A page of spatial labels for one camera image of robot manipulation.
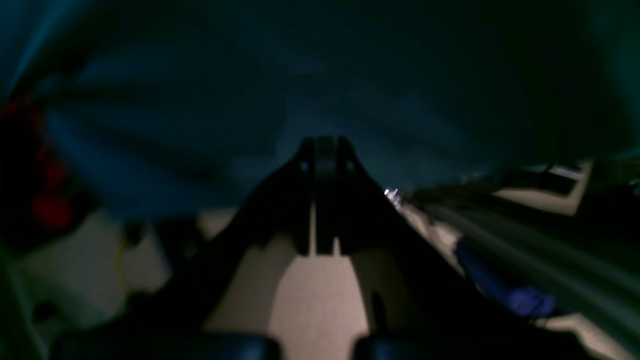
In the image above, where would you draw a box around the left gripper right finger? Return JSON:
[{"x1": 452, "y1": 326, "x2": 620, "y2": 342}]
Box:
[{"x1": 325, "y1": 137, "x2": 591, "y2": 360}]

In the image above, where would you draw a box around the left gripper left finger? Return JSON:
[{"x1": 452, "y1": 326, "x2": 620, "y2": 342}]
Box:
[{"x1": 50, "y1": 137, "x2": 319, "y2": 360}]

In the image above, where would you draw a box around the black red clamp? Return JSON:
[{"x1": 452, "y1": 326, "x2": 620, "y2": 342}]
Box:
[{"x1": 0, "y1": 96, "x2": 99, "y2": 253}]

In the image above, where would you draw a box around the blue table cloth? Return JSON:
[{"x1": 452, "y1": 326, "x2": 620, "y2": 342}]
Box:
[{"x1": 0, "y1": 0, "x2": 640, "y2": 218}]

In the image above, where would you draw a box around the blue handled clamp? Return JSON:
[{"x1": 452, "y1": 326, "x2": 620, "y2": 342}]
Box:
[{"x1": 454, "y1": 235, "x2": 569, "y2": 320}]

